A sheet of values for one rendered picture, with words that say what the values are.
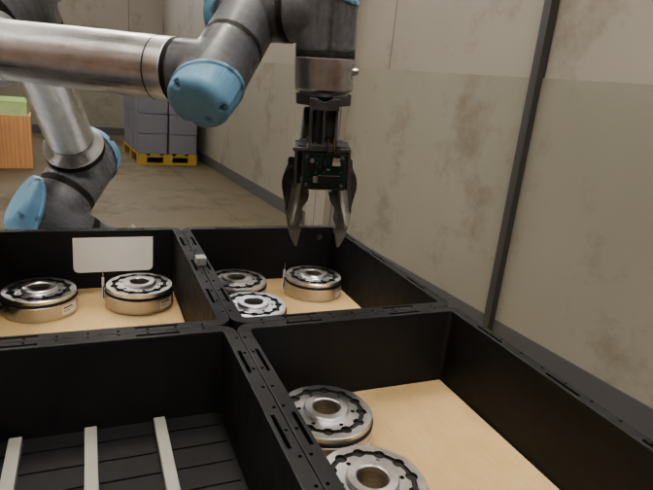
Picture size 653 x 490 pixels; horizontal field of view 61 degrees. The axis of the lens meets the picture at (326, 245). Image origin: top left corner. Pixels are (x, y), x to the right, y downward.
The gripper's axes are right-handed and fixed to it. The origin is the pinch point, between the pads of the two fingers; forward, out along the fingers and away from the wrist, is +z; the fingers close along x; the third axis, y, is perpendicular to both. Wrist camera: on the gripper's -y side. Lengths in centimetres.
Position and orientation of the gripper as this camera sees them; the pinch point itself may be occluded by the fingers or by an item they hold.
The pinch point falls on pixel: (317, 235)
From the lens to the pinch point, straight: 79.6
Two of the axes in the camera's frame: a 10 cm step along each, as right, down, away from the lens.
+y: 0.4, 3.3, -9.4
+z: -0.5, 9.4, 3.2
